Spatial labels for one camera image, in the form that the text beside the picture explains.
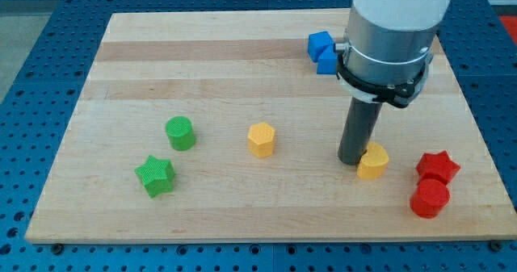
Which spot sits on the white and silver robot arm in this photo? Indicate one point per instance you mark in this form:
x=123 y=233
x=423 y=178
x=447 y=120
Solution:
x=386 y=52

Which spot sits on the yellow hexagon block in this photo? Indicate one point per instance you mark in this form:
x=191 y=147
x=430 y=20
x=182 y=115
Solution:
x=261 y=139

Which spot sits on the wooden board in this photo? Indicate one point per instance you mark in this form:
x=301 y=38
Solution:
x=226 y=71

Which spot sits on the green cylinder block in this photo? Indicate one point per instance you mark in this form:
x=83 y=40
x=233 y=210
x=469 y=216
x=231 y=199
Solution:
x=180 y=133

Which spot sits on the blue block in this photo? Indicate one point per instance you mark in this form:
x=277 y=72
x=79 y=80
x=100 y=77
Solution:
x=321 y=51

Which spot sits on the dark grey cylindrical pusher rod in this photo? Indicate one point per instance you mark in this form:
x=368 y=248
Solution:
x=360 y=122

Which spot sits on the green star block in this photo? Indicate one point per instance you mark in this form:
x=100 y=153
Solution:
x=156 y=176

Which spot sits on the yellow heart block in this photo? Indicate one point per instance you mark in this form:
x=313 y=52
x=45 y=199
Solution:
x=373 y=162

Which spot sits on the red star block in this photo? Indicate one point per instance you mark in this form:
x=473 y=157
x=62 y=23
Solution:
x=437 y=166

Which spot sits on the red cylinder block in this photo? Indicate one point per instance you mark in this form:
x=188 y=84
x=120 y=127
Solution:
x=429 y=198

